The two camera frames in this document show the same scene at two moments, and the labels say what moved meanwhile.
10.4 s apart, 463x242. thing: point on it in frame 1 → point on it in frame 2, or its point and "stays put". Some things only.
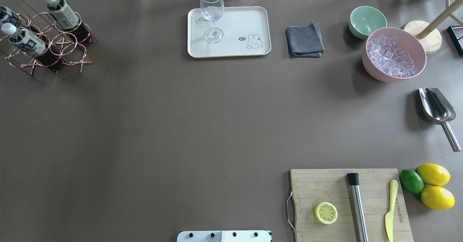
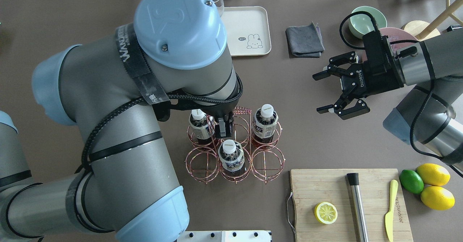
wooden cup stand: (431, 39) stays put
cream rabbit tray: (241, 31) stays put
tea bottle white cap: (24, 39) → (231, 155)
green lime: (411, 181) stays put
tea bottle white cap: (63, 14) → (267, 110)
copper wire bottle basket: (36, 38) → (234, 148)
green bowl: (364, 20) stays put
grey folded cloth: (305, 41) stays put
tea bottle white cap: (7, 16) → (201, 126)
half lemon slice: (326, 212) stays put
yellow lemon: (433, 174) stays put
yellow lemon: (437, 198) stays put
